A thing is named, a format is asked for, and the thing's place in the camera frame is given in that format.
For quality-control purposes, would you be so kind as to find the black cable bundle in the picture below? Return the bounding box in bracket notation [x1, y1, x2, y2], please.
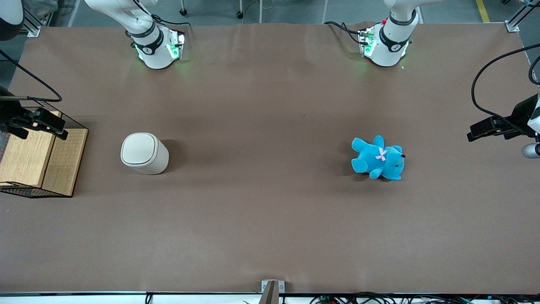
[309, 292, 540, 304]

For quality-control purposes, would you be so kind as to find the light wooden box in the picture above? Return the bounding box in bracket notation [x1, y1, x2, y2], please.
[0, 111, 62, 188]

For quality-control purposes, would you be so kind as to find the black wire mesh basket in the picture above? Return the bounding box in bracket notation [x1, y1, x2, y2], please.
[0, 99, 89, 198]

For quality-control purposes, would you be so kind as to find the black right base cable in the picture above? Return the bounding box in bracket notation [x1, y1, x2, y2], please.
[151, 14, 193, 34]

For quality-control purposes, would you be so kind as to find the black base cable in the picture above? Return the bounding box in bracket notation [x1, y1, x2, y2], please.
[151, 14, 193, 34]
[324, 21, 364, 45]

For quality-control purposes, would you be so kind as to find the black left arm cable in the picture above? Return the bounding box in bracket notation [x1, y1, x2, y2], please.
[471, 43, 540, 123]

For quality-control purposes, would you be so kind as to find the aluminium frame corner bracket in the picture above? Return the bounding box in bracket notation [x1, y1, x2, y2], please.
[23, 8, 41, 38]
[505, 0, 540, 33]

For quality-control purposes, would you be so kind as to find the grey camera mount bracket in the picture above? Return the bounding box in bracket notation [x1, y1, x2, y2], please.
[258, 280, 286, 304]

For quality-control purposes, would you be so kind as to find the blue teddy bear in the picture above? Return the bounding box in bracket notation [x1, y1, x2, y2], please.
[351, 135, 406, 181]

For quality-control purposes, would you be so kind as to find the black left base cable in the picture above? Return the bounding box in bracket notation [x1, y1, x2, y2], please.
[324, 21, 364, 45]

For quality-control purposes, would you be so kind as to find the cream lidded trash can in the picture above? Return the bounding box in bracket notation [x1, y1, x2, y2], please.
[120, 133, 170, 175]

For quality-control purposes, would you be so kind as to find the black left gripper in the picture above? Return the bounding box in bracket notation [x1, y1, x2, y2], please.
[467, 94, 540, 142]

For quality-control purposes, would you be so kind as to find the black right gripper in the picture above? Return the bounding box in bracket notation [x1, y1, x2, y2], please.
[0, 87, 69, 141]

